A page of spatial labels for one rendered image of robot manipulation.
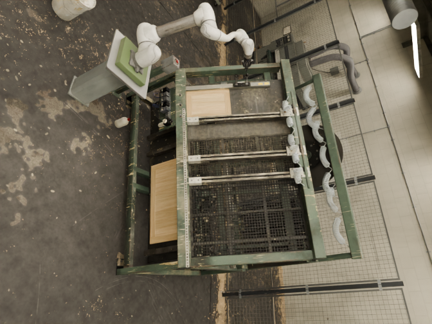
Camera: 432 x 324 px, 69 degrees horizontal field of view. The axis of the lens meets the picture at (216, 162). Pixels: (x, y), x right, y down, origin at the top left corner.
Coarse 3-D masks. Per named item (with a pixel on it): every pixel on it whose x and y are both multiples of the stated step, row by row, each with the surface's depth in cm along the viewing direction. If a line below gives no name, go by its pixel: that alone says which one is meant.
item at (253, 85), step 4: (220, 84) 357; (224, 84) 357; (228, 84) 357; (232, 84) 357; (252, 84) 356; (256, 84) 356; (264, 84) 356; (268, 84) 356; (188, 88) 356; (192, 88) 356; (196, 88) 355; (200, 88) 355; (204, 88) 355; (208, 88) 355; (212, 88) 355; (216, 88) 355; (220, 88) 356; (224, 88) 356; (228, 88) 357; (232, 88) 357; (236, 88) 358; (240, 88) 358; (244, 88) 359
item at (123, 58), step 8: (128, 40) 299; (120, 48) 292; (128, 48) 296; (136, 48) 308; (120, 56) 285; (128, 56) 294; (120, 64) 284; (128, 64) 291; (128, 72) 292; (144, 72) 310; (136, 80) 301; (144, 80) 306
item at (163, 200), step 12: (156, 168) 366; (168, 168) 356; (156, 180) 360; (168, 180) 351; (156, 192) 355; (168, 192) 345; (156, 204) 349; (168, 204) 340; (156, 216) 344; (168, 216) 335; (156, 228) 339; (168, 228) 330; (156, 240) 333; (168, 240) 325
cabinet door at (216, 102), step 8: (192, 96) 354; (200, 96) 354; (208, 96) 354; (216, 96) 354; (224, 96) 353; (192, 104) 350; (200, 104) 350; (208, 104) 350; (216, 104) 350; (224, 104) 350; (192, 112) 346; (200, 112) 346; (208, 112) 346; (216, 112) 346; (224, 112) 345
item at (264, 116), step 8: (264, 112) 338; (272, 112) 338; (280, 112) 334; (288, 112) 333; (192, 120) 336; (200, 120) 336; (208, 120) 336; (216, 120) 336; (224, 120) 337; (232, 120) 338; (240, 120) 339; (248, 120) 340; (256, 120) 341; (264, 120) 342
